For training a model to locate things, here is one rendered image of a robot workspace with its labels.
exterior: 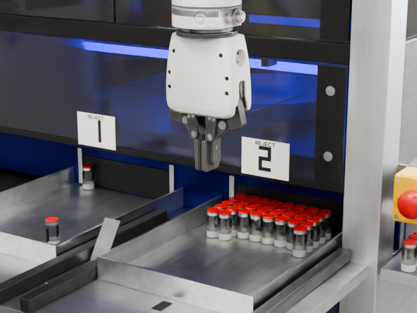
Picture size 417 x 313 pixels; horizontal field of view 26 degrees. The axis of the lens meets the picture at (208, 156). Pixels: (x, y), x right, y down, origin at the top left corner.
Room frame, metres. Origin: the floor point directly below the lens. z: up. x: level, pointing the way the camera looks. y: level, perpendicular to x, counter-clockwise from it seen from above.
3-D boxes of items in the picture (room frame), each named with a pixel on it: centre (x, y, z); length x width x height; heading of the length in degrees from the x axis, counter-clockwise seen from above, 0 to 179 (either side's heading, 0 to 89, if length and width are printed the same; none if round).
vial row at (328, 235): (1.42, -0.12, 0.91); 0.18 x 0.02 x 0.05; 57
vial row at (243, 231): (1.37, -0.09, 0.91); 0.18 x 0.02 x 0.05; 58
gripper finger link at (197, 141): (1.10, 0.02, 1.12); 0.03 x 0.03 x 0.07; 57
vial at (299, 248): (1.30, -0.14, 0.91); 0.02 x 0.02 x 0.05
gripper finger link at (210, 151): (1.08, -0.01, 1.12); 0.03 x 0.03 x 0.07; 57
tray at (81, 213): (1.47, 0.25, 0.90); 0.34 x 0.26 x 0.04; 148
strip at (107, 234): (1.25, 0.18, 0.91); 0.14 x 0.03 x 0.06; 147
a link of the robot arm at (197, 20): (1.09, 0.00, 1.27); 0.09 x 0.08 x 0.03; 57
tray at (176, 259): (1.29, -0.04, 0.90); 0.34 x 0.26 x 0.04; 148
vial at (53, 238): (1.34, 0.25, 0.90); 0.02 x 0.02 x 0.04
